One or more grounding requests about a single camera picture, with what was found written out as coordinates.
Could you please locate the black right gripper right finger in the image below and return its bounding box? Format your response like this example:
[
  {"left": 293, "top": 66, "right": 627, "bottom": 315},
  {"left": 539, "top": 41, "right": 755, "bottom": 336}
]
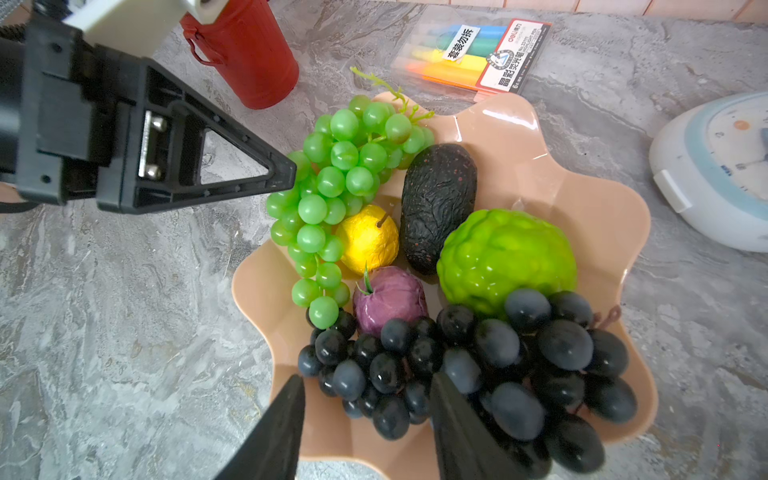
[{"left": 430, "top": 373, "right": 526, "bottom": 480}]

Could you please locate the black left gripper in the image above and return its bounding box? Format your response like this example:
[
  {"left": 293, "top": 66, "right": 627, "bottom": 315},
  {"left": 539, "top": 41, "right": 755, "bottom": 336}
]
[{"left": 1, "top": 14, "right": 297, "bottom": 215}]

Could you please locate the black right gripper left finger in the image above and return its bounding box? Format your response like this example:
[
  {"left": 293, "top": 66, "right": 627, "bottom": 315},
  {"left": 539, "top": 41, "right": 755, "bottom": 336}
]
[{"left": 215, "top": 374, "right": 306, "bottom": 479}]

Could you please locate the black fake grape bunch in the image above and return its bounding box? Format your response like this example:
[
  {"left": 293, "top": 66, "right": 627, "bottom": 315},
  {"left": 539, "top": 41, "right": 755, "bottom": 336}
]
[{"left": 297, "top": 289, "right": 638, "bottom": 479}]

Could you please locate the purple fake fig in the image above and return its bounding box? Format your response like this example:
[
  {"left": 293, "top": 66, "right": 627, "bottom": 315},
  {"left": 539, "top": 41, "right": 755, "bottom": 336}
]
[{"left": 353, "top": 266, "right": 429, "bottom": 337}]

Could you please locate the green fake grape bunch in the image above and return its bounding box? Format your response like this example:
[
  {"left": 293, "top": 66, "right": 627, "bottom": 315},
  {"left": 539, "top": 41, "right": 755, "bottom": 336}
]
[{"left": 266, "top": 69, "right": 434, "bottom": 329}]

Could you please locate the green bumpy fake fruit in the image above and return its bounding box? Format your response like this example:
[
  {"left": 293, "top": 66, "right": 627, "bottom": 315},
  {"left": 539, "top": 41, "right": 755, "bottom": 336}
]
[{"left": 437, "top": 209, "right": 578, "bottom": 318}]

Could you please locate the yellow fake lemon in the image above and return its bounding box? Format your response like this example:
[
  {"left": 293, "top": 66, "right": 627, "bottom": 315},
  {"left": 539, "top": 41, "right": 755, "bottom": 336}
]
[{"left": 335, "top": 204, "right": 399, "bottom": 275}]

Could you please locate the dark fake avocado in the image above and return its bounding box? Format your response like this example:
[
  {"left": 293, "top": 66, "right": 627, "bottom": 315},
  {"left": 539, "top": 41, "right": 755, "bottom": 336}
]
[{"left": 399, "top": 143, "right": 478, "bottom": 276}]

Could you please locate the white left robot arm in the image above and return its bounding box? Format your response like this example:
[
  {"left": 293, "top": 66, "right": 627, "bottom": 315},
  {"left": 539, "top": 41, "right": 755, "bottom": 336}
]
[{"left": 1, "top": 1, "right": 299, "bottom": 215}]

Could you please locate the pink wavy fruit bowl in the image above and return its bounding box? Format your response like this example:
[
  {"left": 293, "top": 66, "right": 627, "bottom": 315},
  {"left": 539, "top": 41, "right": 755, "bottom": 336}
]
[{"left": 232, "top": 94, "right": 651, "bottom": 479}]

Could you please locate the red metal pencil cup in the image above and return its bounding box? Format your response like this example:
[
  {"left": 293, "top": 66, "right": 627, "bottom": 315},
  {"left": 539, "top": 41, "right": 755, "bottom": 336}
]
[{"left": 180, "top": 0, "right": 299, "bottom": 110}]

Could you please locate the pack of colour highlighters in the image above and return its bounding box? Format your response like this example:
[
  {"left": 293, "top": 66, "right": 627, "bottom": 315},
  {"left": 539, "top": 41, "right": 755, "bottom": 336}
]
[{"left": 391, "top": 6, "right": 552, "bottom": 99}]

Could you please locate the white blue alarm clock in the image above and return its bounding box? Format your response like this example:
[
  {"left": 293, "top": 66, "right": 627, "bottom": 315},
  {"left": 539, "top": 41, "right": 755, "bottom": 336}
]
[{"left": 649, "top": 91, "right": 767, "bottom": 253}]

